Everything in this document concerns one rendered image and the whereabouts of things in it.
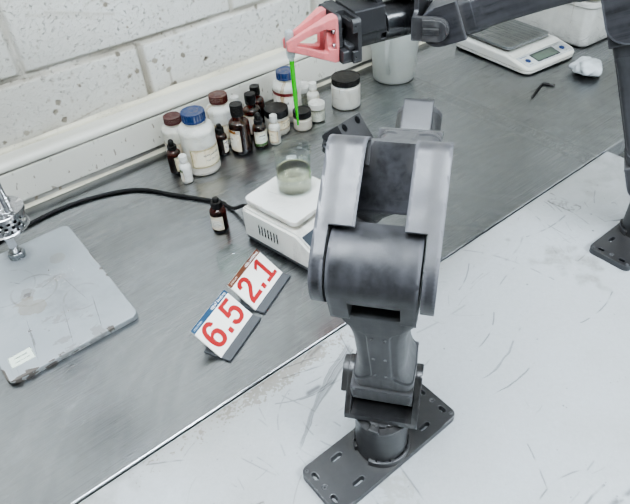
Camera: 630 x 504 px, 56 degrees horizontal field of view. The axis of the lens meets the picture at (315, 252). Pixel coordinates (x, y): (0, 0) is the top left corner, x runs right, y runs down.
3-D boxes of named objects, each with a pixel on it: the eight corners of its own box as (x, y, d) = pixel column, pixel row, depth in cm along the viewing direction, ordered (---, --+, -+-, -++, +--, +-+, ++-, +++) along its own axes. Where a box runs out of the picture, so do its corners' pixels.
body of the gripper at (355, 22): (349, 21, 82) (395, 9, 84) (319, 1, 89) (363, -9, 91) (351, 65, 86) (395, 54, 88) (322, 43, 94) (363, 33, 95)
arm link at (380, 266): (363, 351, 71) (337, 201, 43) (418, 359, 70) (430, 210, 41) (354, 404, 68) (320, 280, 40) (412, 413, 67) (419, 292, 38)
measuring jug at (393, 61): (412, 97, 140) (415, 35, 131) (359, 93, 144) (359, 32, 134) (423, 64, 154) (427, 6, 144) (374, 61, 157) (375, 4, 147)
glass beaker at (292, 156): (268, 192, 100) (263, 149, 94) (293, 175, 103) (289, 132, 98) (300, 207, 96) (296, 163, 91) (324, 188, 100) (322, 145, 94)
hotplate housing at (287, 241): (380, 245, 101) (381, 207, 96) (332, 287, 94) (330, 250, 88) (286, 198, 112) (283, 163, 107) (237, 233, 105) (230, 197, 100)
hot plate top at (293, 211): (343, 193, 99) (342, 188, 99) (295, 229, 93) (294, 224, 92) (291, 169, 106) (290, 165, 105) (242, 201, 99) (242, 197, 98)
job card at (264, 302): (290, 276, 96) (288, 257, 93) (264, 314, 90) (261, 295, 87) (258, 267, 98) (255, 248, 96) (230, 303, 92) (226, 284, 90)
